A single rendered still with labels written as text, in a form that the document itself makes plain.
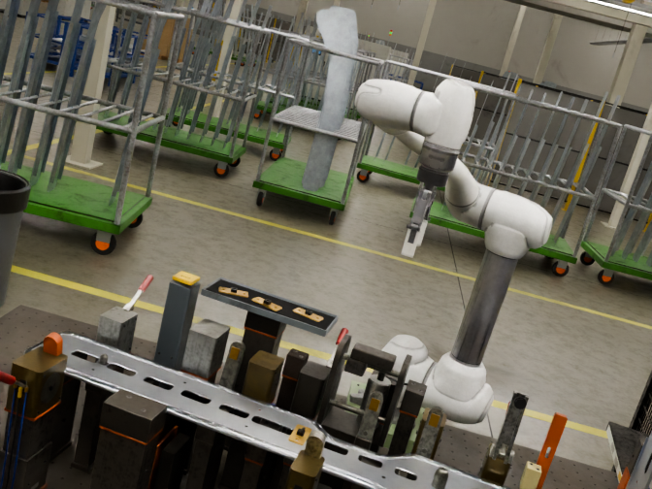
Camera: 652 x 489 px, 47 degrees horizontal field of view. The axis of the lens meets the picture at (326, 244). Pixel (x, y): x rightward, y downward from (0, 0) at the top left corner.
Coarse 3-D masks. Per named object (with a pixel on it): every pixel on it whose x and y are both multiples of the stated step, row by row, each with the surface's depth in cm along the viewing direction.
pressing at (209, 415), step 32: (64, 352) 188; (96, 352) 192; (128, 352) 196; (96, 384) 178; (128, 384) 181; (192, 384) 188; (192, 416) 175; (224, 416) 178; (256, 416) 182; (288, 416) 185; (288, 448) 171; (352, 448) 178; (352, 480) 167; (384, 480) 168; (416, 480) 172; (448, 480) 175; (480, 480) 178
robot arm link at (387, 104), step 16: (384, 80) 183; (368, 96) 181; (384, 96) 179; (400, 96) 178; (416, 96) 178; (368, 112) 183; (384, 112) 180; (400, 112) 178; (384, 128) 186; (400, 128) 182; (416, 144) 198; (464, 176) 209; (448, 192) 219; (464, 192) 215
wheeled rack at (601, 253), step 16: (624, 128) 896; (640, 128) 895; (608, 176) 912; (608, 192) 891; (624, 208) 828; (640, 208) 826; (592, 224) 929; (592, 256) 884; (608, 256) 842; (640, 256) 924; (608, 272) 852; (624, 272) 844; (640, 272) 843
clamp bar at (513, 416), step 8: (520, 392) 180; (512, 400) 179; (520, 400) 176; (512, 408) 180; (520, 408) 176; (512, 416) 180; (520, 416) 179; (504, 424) 180; (512, 424) 180; (504, 432) 180; (512, 432) 180; (504, 440) 181; (512, 440) 179; (496, 448) 180; (496, 456) 180
